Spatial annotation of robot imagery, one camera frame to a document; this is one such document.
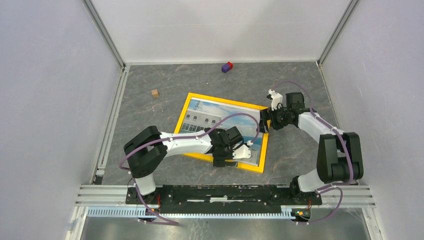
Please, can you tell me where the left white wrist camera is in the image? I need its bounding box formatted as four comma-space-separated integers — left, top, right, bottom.
232, 144, 257, 165

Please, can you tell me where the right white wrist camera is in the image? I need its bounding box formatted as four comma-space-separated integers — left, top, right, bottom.
266, 89, 283, 111

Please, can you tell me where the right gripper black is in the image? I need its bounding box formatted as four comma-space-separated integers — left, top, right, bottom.
256, 104, 291, 134

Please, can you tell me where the purple red toy brick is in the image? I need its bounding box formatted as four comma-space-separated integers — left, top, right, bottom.
221, 61, 233, 73

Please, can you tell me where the yellow picture frame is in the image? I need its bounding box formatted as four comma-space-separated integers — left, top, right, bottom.
174, 92, 269, 174

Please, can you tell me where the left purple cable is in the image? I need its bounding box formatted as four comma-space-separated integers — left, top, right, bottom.
118, 112, 261, 227

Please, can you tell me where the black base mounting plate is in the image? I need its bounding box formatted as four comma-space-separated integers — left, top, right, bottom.
125, 184, 323, 214

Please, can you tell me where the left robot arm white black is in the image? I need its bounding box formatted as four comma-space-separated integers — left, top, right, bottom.
123, 125, 253, 204

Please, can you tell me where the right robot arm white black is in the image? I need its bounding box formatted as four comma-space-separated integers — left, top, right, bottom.
259, 89, 364, 204

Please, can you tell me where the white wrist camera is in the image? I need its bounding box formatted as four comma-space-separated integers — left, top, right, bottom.
266, 89, 283, 111
232, 144, 257, 165

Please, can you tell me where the white slotted cable duct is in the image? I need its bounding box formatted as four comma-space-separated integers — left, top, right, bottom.
87, 206, 295, 220

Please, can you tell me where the small wooden cube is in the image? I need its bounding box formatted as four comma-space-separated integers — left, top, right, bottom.
151, 89, 160, 98

